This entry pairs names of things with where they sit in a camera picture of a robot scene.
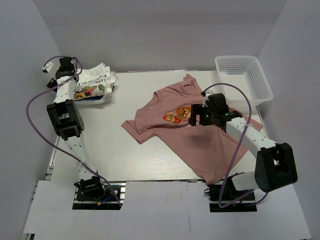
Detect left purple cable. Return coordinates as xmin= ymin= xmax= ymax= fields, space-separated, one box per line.
xmin=26 ymin=55 xmax=123 ymax=208

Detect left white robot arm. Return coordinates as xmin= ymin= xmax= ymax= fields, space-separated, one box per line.
xmin=42 ymin=56 xmax=106 ymax=200

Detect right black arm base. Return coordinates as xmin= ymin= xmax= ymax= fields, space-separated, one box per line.
xmin=203 ymin=184 xmax=257 ymax=213

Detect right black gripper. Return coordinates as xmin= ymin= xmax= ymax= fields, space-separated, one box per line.
xmin=188 ymin=103 xmax=217 ymax=127

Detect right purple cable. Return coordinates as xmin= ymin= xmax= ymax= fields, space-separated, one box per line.
xmin=199 ymin=82 xmax=271 ymax=209

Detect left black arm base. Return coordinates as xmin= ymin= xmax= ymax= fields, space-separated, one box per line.
xmin=72 ymin=176 xmax=126 ymax=211

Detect purple cable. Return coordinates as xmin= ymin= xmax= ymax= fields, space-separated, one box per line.
xmin=26 ymin=55 xmax=123 ymax=208
xmin=199 ymin=82 xmax=271 ymax=209

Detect white plastic mesh basket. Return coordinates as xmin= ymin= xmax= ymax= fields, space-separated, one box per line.
xmin=214 ymin=55 xmax=273 ymax=107

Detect pink printed t-shirt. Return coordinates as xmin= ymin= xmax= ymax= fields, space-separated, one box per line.
xmin=121 ymin=73 xmax=264 ymax=186

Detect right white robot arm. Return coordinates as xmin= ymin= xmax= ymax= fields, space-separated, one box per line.
xmin=188 ymin=93 xmax=298 ymax=200

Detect white printed t-shirt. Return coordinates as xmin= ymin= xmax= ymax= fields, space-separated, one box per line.
xmin=73 ymin=62 xmax=117 ymax=105

